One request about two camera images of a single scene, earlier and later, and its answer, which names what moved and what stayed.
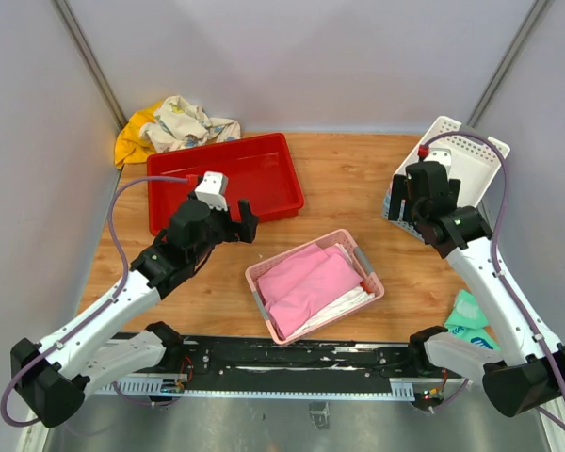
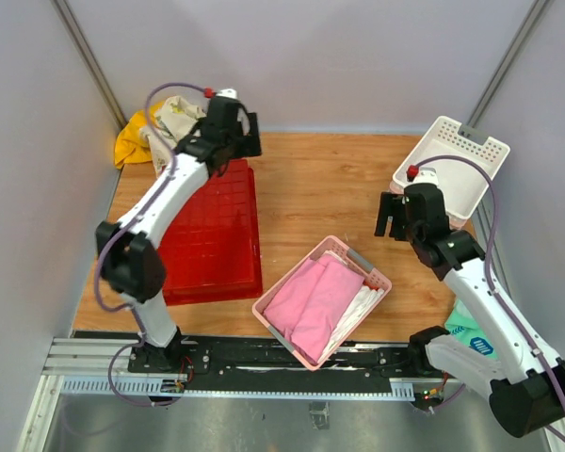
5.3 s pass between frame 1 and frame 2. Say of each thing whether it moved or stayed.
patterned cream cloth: stayed
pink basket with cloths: moved
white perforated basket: stayed
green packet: stayed
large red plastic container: moved
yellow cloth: stayed
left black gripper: moved
